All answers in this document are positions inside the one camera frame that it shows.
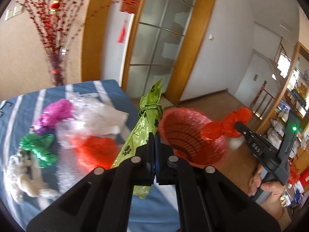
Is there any orange-red crumpled plastic bag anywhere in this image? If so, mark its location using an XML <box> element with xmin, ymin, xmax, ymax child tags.
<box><xmin>70</xmin><ymin>136</ymin><xmax>118</xmax><ymax>171</ymax></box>

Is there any wooden stair railing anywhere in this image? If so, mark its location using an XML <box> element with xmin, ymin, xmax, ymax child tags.
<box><xmin>249</xmin><ymin>81</ymin><xmax>274</xmax><ymax>120</ymax></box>

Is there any green paw-print plastic bag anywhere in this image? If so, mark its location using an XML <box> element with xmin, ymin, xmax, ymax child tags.
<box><xmin>110</xmin><ymin>79</ymin><xmax>163</xmax><ymax>200</ymax></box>

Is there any red plastic bag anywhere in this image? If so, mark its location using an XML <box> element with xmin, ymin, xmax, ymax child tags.
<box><xmin>201</xmin><ymin>107</ymin><xmax>252</xmax><ymax>140</ymax></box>

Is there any white crumpled tissue wad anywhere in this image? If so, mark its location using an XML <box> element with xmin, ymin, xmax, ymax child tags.
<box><xmin>6</xmin><ymin>150</ymin><xmax>59</xmax><ymax>204</ymax></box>

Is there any wooden display shelf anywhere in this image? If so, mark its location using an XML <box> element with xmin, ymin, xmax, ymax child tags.
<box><xmin>256</xmin><ymin>41</ymin><xmax>309</xmax><ymax>199</ymax></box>

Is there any blue white striped tablecloth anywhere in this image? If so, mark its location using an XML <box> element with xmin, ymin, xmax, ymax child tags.
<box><xmin>1</xmin><ymin>80</ymin><xmax>180</xmax><ymax>231</ymax></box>

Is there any red bin liner bag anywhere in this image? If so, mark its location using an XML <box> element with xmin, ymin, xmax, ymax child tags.
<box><xmin>157</xmin><ymin>106</ymin><xmax>230</xmax><ymax>170</ymax></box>

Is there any red berry branch bouquet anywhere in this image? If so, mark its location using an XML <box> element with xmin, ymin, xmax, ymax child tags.
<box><xmin>16</xmin><ymin>0</ymin><xmax>121</xmax><ymax>55</ymax></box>

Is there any glass floor vase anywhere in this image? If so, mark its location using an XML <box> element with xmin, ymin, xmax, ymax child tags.
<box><xmin>46</xmin><ymin>48</ymin><xmax>69</xmax><ymax>87</ymax></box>

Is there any green shiny crumpled wrapper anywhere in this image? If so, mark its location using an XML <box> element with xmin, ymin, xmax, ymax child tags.
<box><xmin>19</xmin><ymin>132</ymin><xmax>58</xmax><ymax>169</ymax></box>

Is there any frosted glass sliding door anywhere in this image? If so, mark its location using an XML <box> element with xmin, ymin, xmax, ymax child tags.
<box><xmin>126</xmin><ymin>0</ymin><xmax>196</xmax><ymax>98</ymax></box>

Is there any small red lantern ornament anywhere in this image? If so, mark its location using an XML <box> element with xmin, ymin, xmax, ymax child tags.
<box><xmin>50</xmin><ymin>0</ymin><xmax>61</xmax><ymax>13</ymax></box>

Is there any red chinese knot ornament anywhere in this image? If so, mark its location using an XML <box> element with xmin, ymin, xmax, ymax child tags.
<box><xmin>117</xmin><ymin>0</ymin><xmax>140</xmax><ymax>44</ymax></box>

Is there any white plastic bag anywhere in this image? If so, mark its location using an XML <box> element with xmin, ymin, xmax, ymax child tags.
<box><xmin>55</xmin><ymin>93</ymin><xmax>129</xmax><ymax>149</ymax></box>

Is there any magenta plastic bag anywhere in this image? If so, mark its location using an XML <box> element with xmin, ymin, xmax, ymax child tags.
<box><xmin>33</xmin><ymin>98</ymin><xmax>73</xmax><ymax>134</ymax></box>

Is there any white wall light switch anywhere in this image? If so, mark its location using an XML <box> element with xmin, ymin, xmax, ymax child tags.
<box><xmin>208</xmin><ymin>34</ymin><xmax>214</xmax><ymax>40</ymax></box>

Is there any wooden door frame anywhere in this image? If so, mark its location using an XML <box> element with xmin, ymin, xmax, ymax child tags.
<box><xmin>80</xmin><ymin>0</ymin><xmax>215</xmax><ymax>105</ymax></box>

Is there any person's right hand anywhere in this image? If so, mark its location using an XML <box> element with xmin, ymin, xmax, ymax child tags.
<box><xmin>249</xmin><ymin>164</ymin><xmax>285</xmax><ymax>203</ymax></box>

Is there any clear bubble wrap sheet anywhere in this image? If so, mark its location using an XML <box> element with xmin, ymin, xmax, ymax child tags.
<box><xmin>55</xmin><ymin>135</ymin><xmax>90</xmax><ymax>194</ymax></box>

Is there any white double wall switch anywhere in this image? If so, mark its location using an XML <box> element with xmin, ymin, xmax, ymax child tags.
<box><xmin>4</xmin><ymin>5</ymin><xmax>23</xmax><ymax>21</ymax></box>

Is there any red laundry basket trash bin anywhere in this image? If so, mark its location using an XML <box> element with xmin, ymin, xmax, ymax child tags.
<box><xmin>158</xmin><ymin>107</ymin><xmax>229</xmax><ymax>169</ymax></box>

